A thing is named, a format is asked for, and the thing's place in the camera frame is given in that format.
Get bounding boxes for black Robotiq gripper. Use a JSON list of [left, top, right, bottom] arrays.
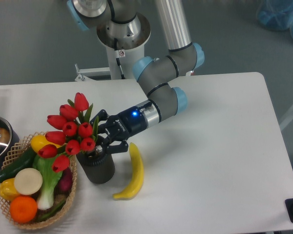
[[90, 109, 147, 154]]

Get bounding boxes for orange fruit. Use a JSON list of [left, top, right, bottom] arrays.
[[9, 196, 38, 223]]

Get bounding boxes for purple red onion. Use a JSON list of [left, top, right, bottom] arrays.
[[58, 167, 73, 193]]

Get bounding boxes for dark grey ribbed vase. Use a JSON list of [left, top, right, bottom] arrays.
[[76, 136, 115, 184]]

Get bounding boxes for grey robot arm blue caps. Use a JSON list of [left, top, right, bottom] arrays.
[[67, 0, 205, 155]]

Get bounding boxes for green cucumber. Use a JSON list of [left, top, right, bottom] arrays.
[[0, 146, 36, 183]]

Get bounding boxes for green chili pepper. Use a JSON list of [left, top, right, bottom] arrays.
[[36, 200, 66, 222]]

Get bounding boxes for yellow banana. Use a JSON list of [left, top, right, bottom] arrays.
[[113, 143, 144, 200]]

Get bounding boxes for white round radish slice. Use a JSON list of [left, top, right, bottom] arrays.
[[14, 168, 42, 195]]

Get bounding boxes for green bok choy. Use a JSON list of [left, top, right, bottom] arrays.
[[33, 155, 62, 210]]

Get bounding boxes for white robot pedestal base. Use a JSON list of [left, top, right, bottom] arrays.
[[75, 13, 151, 81]]

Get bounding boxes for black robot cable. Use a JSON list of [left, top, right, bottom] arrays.
[[113, 38, 126, 80]]

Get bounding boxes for red tulip bouquet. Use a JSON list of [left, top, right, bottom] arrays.
[[38, 93, 99, 173]]

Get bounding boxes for yellow squash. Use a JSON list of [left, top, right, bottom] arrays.
[[30, 135, 60, 153]]

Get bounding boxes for yellow bell pepper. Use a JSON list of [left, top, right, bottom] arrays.
[[0, 178, 20, 201]]

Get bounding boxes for blue plastic bag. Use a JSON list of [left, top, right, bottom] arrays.
[[256, 0, 293, 39]]

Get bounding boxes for woven wicker basket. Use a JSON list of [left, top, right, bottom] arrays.
[[0, 132, 77, 230]]

